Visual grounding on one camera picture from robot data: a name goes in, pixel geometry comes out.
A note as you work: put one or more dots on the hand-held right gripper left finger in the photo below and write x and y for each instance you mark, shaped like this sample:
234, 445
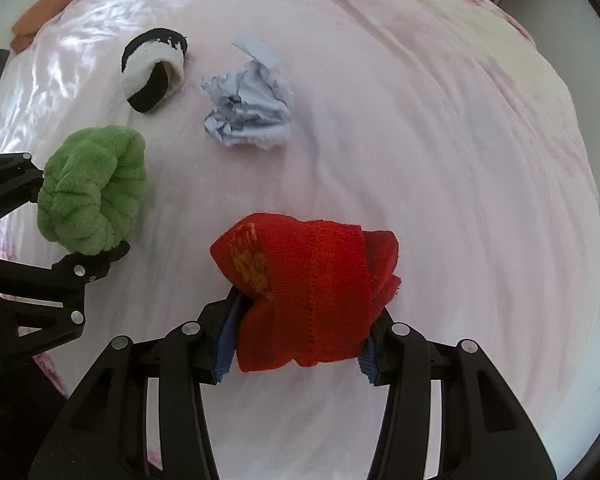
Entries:
225, 350

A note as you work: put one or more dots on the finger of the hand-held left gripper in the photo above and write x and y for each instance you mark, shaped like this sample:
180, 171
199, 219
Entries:
55, 285
10, 180

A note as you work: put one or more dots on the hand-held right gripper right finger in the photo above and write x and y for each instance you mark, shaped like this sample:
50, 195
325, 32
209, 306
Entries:
368, 362

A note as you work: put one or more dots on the green fluffy sock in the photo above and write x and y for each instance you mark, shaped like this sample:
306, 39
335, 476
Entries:
92, 190

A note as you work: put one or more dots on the red sock gold print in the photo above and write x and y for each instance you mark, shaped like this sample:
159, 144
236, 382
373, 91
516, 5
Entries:
305, 290

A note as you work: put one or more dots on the white sock black cuff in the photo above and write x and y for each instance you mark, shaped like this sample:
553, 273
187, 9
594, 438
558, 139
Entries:
150, 67

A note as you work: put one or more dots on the orange cloth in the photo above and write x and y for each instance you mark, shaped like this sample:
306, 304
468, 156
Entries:
55, 5

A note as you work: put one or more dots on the pink floral blanket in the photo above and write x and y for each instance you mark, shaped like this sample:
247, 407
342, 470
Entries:
430, 185

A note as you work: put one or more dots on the crumpled pale blue paper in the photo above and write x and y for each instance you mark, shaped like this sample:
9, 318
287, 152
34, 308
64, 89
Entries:
250, 107

